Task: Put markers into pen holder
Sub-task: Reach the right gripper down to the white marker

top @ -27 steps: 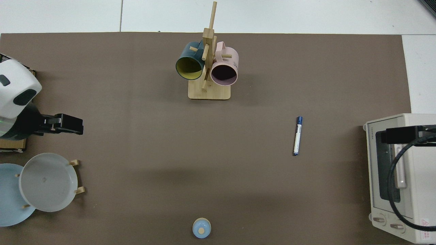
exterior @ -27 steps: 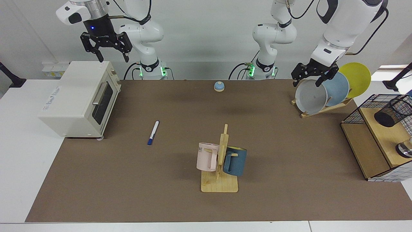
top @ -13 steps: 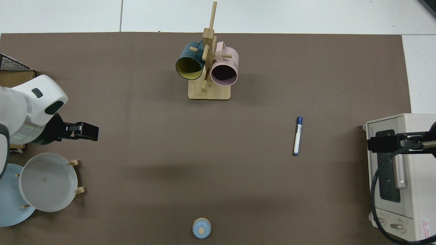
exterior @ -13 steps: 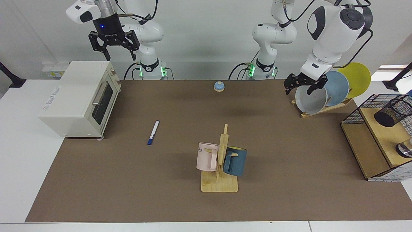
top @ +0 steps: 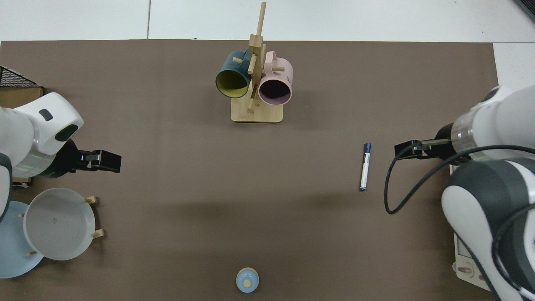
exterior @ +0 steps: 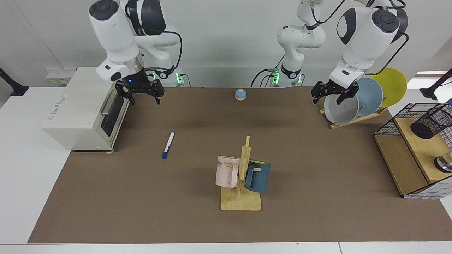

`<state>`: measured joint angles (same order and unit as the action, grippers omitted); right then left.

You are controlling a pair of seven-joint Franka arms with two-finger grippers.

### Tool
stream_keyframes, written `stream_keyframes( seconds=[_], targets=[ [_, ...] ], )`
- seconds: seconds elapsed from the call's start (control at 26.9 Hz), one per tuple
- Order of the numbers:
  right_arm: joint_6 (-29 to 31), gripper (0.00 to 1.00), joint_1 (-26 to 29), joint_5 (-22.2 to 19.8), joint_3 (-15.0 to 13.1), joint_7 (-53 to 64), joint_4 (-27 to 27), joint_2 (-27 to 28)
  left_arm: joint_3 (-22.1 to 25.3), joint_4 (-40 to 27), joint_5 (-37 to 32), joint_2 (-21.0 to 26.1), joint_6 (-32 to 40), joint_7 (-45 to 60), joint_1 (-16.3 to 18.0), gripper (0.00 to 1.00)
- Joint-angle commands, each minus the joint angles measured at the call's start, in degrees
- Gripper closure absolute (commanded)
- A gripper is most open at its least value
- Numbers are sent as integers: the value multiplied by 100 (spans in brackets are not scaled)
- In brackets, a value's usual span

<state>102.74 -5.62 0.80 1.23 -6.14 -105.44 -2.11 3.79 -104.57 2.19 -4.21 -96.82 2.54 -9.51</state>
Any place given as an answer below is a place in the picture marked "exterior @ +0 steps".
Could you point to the dark blue mug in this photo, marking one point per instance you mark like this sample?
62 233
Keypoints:
259 178

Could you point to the pink mug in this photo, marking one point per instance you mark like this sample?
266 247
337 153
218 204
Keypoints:
226 174

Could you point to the brown table cloth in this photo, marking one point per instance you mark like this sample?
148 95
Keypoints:
141 197

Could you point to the yellow plate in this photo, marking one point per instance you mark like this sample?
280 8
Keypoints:
392 86

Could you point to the white wall socket box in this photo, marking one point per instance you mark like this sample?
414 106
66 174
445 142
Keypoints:
60 76

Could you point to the light blue plate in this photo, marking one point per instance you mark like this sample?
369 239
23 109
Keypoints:
370 97

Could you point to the small blue round bell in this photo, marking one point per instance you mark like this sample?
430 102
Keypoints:
240 94

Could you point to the wooden plate rack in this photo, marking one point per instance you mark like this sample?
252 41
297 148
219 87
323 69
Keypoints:
356 120

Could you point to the white marker with blue cap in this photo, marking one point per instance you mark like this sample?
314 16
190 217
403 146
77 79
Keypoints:
168 144

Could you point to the pale toaster oven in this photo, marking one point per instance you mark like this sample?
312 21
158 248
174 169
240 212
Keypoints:
77 113

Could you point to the grey plate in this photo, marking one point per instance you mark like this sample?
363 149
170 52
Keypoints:
340 113

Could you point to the silver metal cup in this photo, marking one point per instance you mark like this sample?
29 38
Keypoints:
445 164

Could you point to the black mesh pen holder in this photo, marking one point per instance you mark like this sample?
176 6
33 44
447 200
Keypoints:
429 127

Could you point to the wooden cup stand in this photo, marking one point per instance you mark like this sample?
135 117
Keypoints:
243 203

